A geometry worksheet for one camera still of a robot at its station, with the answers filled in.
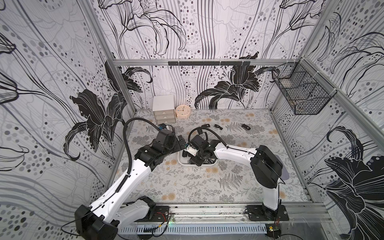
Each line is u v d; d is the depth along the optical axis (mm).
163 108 1019
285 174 838
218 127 1071
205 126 1073
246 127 1065
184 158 927
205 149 672
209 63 897
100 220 369
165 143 558
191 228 764
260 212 717
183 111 1147
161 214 729
